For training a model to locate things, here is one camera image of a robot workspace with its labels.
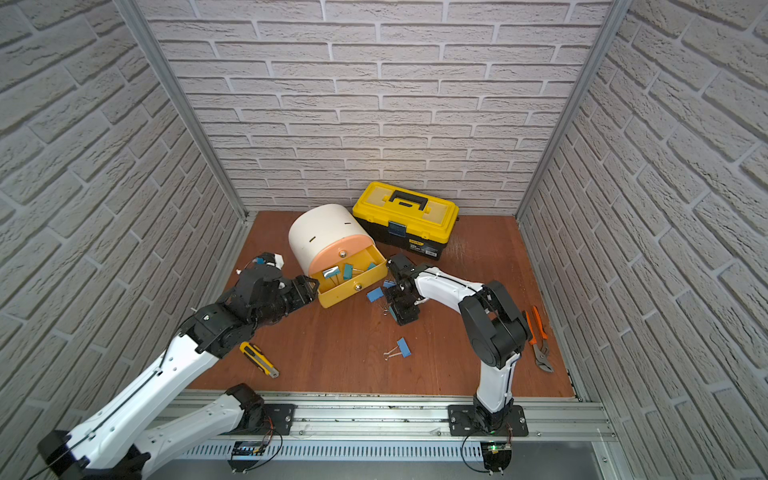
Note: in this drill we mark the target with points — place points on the round white drawer cabinet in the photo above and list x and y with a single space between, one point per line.
317 228

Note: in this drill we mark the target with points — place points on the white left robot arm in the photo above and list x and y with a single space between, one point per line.
118 442

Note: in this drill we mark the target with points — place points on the yellow black toolbox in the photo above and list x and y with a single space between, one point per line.
406 219

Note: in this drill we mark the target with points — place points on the orange top drawer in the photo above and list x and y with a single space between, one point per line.
337 251

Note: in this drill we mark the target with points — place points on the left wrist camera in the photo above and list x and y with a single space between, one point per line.
260 280

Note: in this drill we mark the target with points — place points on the circuit board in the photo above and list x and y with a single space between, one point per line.
248 455
496 457

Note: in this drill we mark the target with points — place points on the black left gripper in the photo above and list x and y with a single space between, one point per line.
294 289

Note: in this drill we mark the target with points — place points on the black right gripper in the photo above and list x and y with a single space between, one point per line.
403 315

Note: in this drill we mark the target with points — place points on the yellow utility knife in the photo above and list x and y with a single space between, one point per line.
256 356

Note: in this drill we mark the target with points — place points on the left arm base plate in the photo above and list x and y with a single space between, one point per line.
261 420

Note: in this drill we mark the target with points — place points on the right circuit board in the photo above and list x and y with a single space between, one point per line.
496 457

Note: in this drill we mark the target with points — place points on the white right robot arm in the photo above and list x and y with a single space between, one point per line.
496 328

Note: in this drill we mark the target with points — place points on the yellow drawer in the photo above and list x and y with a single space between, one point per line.
334 290

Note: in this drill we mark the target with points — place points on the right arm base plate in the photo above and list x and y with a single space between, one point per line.
474 420

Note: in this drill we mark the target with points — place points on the left circuit board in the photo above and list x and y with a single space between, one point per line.
248 455

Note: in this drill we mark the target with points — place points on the orange handled pliers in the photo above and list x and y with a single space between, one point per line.
538 340

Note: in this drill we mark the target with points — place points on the aluminium rail frame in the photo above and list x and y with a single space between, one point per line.
407 428

